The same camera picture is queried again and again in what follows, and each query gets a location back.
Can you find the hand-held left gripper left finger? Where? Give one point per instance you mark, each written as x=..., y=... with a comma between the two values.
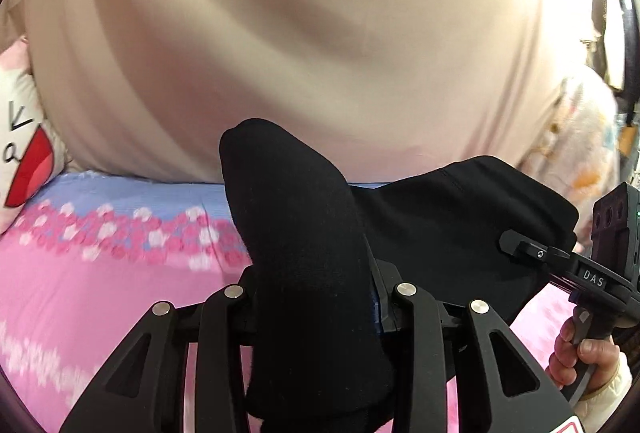
x=220, y=315

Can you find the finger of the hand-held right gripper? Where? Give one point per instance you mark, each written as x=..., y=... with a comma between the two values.
x=530, y=250

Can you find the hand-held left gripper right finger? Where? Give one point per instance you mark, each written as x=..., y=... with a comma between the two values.
x=376, y=310

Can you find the black pants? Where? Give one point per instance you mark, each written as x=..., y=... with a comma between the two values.
x=300, y=213

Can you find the person's right forearm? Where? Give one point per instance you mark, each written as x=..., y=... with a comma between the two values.
x=612, y=388

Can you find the person's right hand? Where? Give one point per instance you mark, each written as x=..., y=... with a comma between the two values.
x=597, y=353

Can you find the white printed cloth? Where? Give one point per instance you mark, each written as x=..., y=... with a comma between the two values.
x=575, y=138

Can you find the pink floral bed sheet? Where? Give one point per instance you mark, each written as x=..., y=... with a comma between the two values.
x=100, y=273

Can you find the dark furniture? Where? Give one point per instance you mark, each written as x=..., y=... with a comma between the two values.
x=622, y=63

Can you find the cartoon face pillow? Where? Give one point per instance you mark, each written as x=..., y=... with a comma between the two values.
x=20, y=153

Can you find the beige duvet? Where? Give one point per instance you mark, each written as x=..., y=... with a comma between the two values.
x=300, y=38

